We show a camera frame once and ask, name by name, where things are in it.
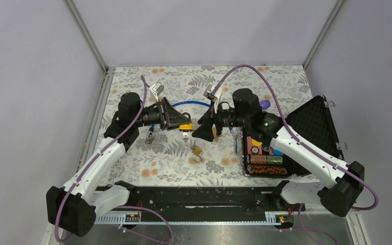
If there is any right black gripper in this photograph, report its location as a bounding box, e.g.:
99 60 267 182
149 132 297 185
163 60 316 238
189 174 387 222
191 100 250 142

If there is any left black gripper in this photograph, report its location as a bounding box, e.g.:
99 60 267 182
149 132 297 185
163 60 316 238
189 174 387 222
133 97 191 130

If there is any yellow padlock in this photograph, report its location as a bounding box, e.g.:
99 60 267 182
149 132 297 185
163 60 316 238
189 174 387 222
178 122 193 132

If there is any large brass padlock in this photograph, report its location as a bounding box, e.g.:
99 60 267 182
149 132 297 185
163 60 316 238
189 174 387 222
212 127 218 138

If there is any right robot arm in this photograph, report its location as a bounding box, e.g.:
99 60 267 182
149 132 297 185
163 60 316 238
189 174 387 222
192 88 365 217

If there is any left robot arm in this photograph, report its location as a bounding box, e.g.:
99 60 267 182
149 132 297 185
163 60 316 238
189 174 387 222
46 92 191 237

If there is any small brass padlock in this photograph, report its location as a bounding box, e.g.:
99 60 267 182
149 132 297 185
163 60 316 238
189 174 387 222
191 146 203 163

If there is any floral table mat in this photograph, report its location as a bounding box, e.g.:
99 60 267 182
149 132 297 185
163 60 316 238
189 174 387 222
97 65 313 187

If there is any yellow round chip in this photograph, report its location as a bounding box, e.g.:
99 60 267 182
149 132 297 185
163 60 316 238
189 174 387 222
251 138 262 147

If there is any purple cylinder tool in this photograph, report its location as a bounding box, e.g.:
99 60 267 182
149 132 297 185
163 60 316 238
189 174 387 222
259 100 271 110

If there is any blue round chip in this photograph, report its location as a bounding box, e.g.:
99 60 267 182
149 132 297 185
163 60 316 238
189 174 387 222
272 149 283 156

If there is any black poker chip case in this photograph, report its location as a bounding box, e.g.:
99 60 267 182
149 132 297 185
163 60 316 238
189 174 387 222
241 94 344 178

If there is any blue cable lock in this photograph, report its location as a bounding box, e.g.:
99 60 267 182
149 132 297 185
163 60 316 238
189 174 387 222
145 101 210 144

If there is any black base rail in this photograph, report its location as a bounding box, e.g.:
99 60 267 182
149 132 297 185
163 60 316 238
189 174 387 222
91 185 319 223

